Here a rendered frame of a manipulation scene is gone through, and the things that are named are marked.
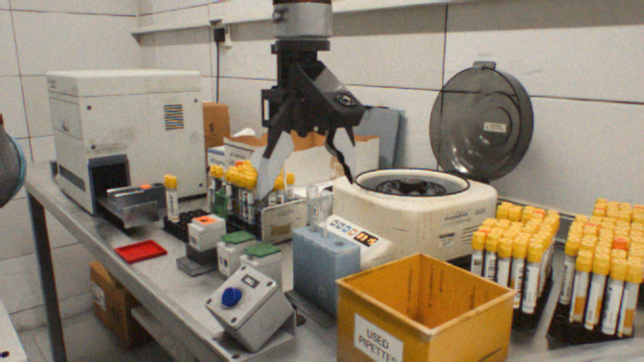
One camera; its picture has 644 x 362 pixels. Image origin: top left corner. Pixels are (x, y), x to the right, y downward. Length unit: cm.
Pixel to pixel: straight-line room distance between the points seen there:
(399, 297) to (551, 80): 55
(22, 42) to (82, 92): 133
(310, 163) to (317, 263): 41
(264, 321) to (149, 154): 66
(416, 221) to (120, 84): 69
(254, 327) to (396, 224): 29
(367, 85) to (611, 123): 58
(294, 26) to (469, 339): 40
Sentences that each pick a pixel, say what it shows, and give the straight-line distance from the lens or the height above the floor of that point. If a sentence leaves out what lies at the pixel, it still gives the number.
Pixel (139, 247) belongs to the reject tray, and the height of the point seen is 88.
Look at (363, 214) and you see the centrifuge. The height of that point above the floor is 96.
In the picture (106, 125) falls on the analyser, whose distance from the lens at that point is 112.
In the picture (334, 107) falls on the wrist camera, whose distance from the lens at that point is 56.
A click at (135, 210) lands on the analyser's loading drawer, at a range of 99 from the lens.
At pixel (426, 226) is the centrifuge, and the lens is 76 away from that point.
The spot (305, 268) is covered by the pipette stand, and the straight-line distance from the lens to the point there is 68.
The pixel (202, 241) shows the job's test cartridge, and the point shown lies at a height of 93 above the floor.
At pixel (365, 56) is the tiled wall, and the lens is 128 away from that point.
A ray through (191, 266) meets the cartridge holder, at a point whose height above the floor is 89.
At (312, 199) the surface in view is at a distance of 66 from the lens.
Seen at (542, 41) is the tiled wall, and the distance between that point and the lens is 101.
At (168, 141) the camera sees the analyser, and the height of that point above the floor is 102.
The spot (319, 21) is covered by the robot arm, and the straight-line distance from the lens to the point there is 62.
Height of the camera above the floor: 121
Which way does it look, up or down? 14 degrees down
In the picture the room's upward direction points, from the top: straight up
